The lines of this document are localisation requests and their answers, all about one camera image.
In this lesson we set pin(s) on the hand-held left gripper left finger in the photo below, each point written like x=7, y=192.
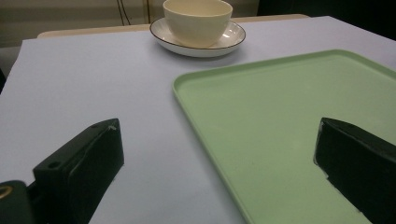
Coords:
x=84, y=161

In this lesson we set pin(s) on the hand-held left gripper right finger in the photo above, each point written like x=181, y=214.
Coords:
x=358, y=161

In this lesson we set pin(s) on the light purple table mat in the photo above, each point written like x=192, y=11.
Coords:
x=93, y=87

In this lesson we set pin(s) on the green plastic tray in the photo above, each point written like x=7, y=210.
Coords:
x=280, y=124

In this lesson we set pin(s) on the white plate with dark rim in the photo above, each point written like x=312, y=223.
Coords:
x=232, y=37

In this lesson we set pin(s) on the cream bowl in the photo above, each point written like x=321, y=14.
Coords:
x=197, y=21

